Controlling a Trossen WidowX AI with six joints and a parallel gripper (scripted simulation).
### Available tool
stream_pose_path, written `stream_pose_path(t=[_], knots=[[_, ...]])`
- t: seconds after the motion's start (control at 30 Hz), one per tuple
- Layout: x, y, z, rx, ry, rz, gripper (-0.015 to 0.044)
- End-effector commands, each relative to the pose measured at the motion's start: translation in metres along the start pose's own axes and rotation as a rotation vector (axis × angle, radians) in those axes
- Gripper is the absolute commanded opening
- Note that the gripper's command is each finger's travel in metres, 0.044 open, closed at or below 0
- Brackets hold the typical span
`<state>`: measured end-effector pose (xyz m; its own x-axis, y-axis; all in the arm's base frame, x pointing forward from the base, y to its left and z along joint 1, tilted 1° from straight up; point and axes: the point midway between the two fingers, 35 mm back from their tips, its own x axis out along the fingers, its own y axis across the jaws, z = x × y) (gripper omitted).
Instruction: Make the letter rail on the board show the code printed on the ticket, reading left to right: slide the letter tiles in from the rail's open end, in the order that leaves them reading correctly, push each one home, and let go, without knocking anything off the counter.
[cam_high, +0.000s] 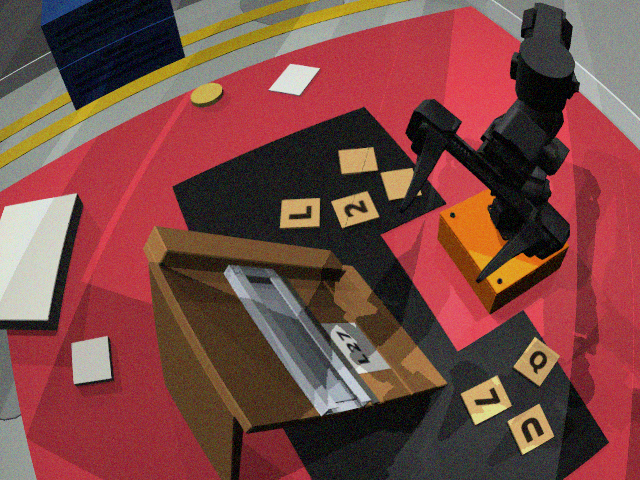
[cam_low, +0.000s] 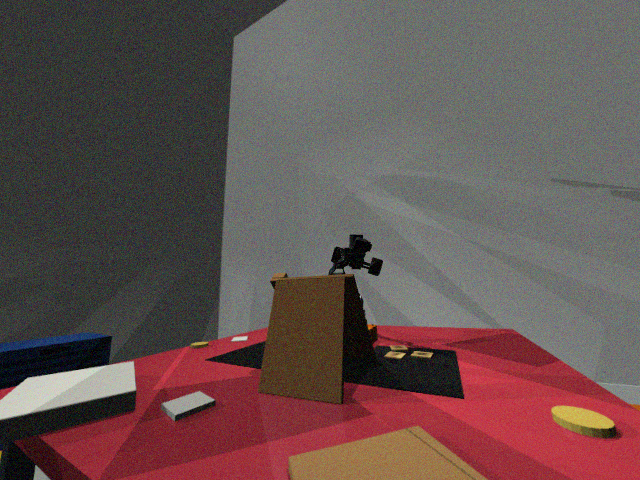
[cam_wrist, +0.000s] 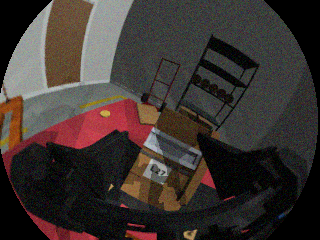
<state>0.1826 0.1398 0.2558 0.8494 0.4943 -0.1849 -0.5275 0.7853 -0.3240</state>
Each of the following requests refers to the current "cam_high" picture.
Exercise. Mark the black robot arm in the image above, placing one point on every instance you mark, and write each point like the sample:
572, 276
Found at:
545, 79

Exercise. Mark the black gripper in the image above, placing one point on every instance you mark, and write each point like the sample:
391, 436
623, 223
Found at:
432, 129

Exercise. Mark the white flat rectangular board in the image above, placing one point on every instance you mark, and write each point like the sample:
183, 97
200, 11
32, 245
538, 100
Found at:
36, 242

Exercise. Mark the white square tile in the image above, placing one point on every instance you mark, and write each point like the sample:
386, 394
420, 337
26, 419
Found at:
92, 361

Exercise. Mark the white flat card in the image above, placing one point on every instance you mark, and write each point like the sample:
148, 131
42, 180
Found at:
294, 79

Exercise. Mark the yellow flat disc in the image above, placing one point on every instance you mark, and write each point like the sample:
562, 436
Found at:
203, 96

